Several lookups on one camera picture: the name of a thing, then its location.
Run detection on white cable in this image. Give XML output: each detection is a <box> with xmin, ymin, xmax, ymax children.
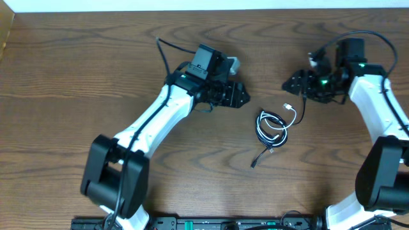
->
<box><xmin>258</xmin><ymin>102</ymin><xmax>297</xmax><ymax>148</ymax></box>

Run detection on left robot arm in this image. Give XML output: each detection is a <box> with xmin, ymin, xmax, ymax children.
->
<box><xmin>81</xmin><ymin>44</ymin><xmax>250</xmax><ymax>229</ymax></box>

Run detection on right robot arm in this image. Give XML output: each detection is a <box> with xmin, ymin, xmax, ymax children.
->
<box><xmin>282</xmin><ymin>38</ymin><xmax>408</xmax><ymax>229</ymax></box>

